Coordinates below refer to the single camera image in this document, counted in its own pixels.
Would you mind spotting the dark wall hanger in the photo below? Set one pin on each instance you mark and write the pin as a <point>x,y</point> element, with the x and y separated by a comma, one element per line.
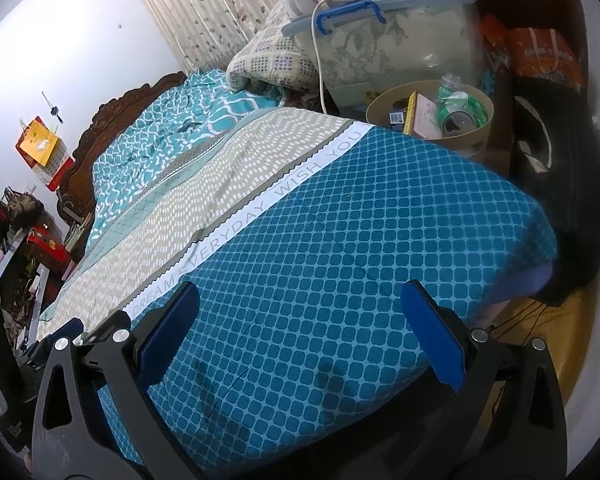
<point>54,109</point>

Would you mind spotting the black bag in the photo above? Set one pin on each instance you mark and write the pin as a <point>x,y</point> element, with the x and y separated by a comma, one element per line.
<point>570,185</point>

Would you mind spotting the orange plastic bag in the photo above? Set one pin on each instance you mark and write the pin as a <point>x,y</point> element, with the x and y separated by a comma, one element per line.
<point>545,52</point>

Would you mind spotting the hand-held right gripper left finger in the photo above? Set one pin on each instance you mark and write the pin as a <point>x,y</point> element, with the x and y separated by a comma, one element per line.
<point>169,330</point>

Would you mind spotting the yellow and red wall calendar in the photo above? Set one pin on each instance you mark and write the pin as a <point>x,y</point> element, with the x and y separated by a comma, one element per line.
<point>39,145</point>

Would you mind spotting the grey metal shelf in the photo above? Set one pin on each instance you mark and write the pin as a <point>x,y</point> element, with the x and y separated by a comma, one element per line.
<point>35,285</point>

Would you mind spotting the brown bag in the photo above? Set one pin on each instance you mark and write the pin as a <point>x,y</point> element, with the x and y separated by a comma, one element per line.
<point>23,205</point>

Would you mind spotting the silver drink can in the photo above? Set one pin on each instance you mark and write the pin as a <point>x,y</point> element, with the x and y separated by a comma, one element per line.
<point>456,123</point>

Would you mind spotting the white mug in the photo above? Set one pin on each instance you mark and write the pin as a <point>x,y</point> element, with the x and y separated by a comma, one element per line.
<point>297,2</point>

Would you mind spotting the round beige bin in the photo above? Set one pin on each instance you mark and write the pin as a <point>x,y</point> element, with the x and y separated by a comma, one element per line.
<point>475,145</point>

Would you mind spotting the carved wooden headboard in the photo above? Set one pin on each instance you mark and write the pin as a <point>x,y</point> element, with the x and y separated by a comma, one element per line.
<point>104,115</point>

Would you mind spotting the small dark box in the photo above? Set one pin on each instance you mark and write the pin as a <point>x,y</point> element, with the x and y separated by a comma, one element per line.
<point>397,118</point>

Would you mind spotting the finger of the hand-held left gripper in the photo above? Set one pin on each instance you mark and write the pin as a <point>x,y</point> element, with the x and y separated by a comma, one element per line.
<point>68,331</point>

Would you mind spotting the folded grey patterned quilt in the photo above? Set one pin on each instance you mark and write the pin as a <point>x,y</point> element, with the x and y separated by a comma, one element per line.
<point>265,60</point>

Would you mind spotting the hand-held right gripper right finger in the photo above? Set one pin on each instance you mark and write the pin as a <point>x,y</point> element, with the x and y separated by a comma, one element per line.
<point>432,330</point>

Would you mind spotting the red box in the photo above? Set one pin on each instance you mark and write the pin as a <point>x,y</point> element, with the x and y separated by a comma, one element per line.
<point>47,245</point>

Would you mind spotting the beige patterned curtain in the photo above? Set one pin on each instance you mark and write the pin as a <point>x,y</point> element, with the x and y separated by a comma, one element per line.
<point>204,15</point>

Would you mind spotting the pink and yellow box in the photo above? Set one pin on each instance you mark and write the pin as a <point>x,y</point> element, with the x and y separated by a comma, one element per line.
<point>424,114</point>

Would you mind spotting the clear plastic bottle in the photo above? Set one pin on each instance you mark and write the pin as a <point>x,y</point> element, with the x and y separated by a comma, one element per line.
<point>452,85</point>

